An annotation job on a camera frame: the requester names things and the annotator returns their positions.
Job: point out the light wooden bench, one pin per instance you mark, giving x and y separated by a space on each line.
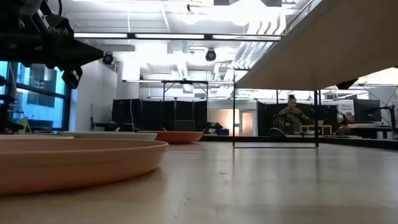
325 126

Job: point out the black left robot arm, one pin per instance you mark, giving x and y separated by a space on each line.
15 37

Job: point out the light blue plate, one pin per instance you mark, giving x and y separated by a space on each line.
109 135

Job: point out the person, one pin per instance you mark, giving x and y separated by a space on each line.
292 119

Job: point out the black metal gantry frame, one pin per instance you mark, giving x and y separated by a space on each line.
186 82

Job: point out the long ceiling light fixture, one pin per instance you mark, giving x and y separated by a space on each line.
169 36

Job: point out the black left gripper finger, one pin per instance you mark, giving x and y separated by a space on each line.
81 54

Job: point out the black ceiling camera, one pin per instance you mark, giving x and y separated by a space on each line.
108 58
211 55

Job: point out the black distant robot arm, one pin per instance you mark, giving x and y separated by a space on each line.
214 126

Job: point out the wooden dish rack board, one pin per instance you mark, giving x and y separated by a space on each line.
326 46

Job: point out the black metal table frame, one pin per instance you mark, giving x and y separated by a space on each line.
357 143

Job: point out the black office desk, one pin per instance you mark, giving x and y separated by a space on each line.
373 130

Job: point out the blue box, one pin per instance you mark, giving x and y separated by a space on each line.
223 132

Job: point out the black computer monitor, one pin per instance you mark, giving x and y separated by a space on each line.
367 110

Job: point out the terracotta brown plate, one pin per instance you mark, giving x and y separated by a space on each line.
77 165

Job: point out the red plate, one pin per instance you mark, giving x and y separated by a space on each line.
180 137

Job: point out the large glass window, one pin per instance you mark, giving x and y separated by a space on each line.
40 105

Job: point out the peach pink plate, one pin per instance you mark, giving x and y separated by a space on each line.
31 136

